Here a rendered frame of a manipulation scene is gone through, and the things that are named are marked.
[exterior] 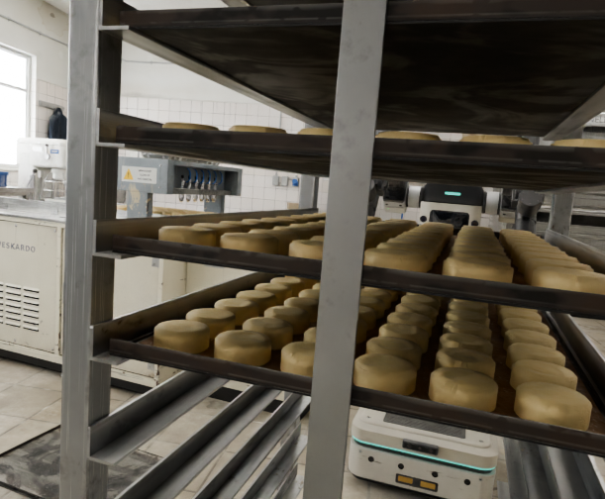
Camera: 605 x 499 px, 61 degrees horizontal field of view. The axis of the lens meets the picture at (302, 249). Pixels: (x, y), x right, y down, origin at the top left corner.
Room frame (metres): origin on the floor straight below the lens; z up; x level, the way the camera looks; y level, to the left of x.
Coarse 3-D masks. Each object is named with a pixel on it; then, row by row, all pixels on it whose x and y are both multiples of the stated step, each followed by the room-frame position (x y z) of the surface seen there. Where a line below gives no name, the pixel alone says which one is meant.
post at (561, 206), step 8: (568, 136) 0.87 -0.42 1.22; (576, 136) 0.87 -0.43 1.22; (552, 200) 0.90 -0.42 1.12; (560, 200) 0.87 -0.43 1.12; (568, 200) 0.87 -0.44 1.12; (552, 208) 0.89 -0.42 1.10; (560, 208) 0.87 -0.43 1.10; (568, 208) 0.87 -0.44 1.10; (552, 216) 0.88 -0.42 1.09; (560, 216) 0.87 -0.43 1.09; (568, 216) 0.87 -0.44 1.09; (552, 224) 0.87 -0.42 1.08; (560, 224) 0.87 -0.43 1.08; (568, 224) 0.87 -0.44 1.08; (560, 232) 0.87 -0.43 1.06; (568, 232) 0.87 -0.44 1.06
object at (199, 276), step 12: (192, 264) 2.55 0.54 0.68; (204, 264) 2.52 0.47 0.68; (192, 276) 2.55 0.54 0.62; (204, 276) 2.52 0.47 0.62; (216, 276) 2.50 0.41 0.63; (228, 276) 2.47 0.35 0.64; (192, 288) 2.54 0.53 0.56; (228, 384) 2.46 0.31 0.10; (240, 384) 2.44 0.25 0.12; (216, 396) 2.52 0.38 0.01; (228, 396) 2.49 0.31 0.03; (276, 408) 2.40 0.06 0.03
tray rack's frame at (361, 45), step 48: (96, 0) 0.42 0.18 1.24; (384, 0) 0.36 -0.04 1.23; (96, 48) 0.42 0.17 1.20; (96, 96) 0.42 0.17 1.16; (336, 96) 0.37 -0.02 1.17; (336, 144) 0.37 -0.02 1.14; (96, 192) 0.43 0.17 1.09; (336, 192) 0.37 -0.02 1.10; (336, 240) 0.37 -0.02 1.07; (96, 288) 0.43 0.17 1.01; (336, 288) 0.37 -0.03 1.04; (336, 336) 0.37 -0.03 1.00; (96, 384) 0.43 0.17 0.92; (336, 384) 0.36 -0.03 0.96; (336, 432) 0.36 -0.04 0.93; (96, 480) 0.44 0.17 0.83; (336, 480) 0.36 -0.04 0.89
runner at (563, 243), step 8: (552, 232) 0.83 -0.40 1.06; (552, 240) 0.82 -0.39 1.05; (560, 240) 0.74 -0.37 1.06; (568, 240) 0.68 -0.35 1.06; (560, 248) 0.73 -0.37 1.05; (568, 248) 0.67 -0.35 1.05; (576, 248) 0.62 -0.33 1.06; (584, 248) 0.58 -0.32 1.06; (592, 248) 0.54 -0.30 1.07; (576, 256) 0.62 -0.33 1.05; (584, 256) 0.57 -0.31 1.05; (592, 256) 0.54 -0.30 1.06; (600, 256) 0.50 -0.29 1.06; (592, 264) 0.53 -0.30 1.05; (600, 264) 0.50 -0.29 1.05; (600, 272) 0.50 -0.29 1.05
